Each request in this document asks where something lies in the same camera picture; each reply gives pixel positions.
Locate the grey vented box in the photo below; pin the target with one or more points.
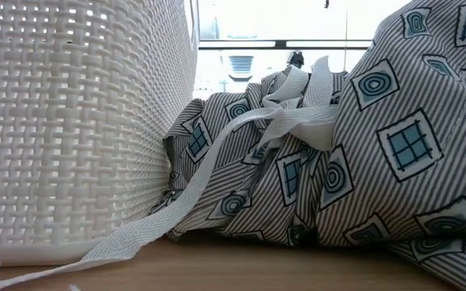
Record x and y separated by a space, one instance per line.
241 64

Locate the large white woven plastic bin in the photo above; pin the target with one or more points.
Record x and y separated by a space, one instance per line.
75 121

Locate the black aluminium table frame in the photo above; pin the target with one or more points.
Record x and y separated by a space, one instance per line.
241 44

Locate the grey patterned hospital gown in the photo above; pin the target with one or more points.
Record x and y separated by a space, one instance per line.
378 161

